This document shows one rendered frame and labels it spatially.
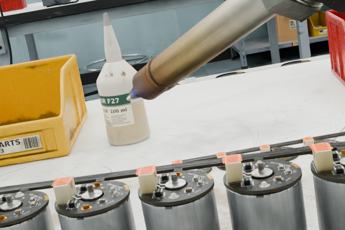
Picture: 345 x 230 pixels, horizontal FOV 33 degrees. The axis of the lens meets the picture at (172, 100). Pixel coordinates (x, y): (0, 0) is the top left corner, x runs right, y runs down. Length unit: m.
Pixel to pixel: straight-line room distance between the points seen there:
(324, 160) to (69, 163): 0.28
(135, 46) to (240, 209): 4.41
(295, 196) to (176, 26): 4.41
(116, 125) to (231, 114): 0.10
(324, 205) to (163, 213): 0.05
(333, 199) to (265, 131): 0.24
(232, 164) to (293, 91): 0.34
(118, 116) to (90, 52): 4.17
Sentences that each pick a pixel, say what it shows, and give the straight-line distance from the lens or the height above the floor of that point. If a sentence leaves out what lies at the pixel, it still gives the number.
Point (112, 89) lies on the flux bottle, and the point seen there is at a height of 0.80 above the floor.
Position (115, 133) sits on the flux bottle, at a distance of 0.44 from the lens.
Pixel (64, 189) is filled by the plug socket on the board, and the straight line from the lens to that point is 0.19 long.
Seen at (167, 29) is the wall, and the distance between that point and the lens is 4.58.
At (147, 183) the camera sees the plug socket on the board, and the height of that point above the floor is 0.82.
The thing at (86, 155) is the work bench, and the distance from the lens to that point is 0.44.
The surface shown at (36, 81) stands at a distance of 0.56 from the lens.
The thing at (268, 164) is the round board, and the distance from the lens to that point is 0.20.
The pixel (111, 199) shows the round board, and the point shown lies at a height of 0.81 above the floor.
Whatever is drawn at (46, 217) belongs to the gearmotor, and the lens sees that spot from 0.20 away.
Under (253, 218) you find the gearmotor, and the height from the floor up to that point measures 0.80.
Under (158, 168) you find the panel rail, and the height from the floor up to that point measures 0.81.
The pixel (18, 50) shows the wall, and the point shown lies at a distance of 4.67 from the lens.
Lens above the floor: 0.88
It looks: 14 degrees down
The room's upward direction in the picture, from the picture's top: 10 degrees counter-clockwise
